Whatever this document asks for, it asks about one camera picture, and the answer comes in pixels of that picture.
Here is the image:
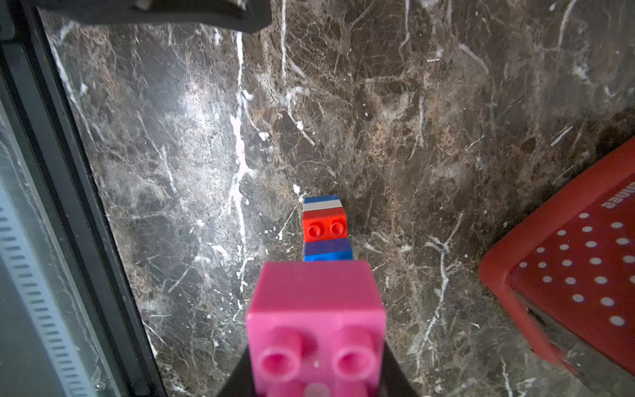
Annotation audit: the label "red and steel toaster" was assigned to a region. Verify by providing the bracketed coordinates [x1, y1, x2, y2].
[479, 141, 634, 372]

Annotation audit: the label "white lego brick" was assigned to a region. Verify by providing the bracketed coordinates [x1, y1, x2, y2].
[303, 199, 342, 212]

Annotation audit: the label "pink lego brick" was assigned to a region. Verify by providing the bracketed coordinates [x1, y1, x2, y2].
[246, 260, 387, 396]

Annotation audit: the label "red lego brick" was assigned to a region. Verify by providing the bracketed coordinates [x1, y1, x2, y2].
[302, 207, 348, 243]

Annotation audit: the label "dark blue long lego brick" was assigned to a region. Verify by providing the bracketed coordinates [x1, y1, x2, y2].
[304, 195, 339, 204]

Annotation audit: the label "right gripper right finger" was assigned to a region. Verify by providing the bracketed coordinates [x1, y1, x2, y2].
[379, 344, 418, 397]

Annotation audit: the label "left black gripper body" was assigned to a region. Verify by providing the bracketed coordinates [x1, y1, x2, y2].
[34, 0, 272, 34]

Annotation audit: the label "small dark blue lego brick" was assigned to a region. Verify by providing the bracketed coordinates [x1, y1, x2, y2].
[304, 238, 353, 262]

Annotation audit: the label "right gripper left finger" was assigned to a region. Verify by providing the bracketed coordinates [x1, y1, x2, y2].
[217, 347, 256, 397]

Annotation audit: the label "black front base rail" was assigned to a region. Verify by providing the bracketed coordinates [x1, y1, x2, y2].
[1, 1, 165, 396]

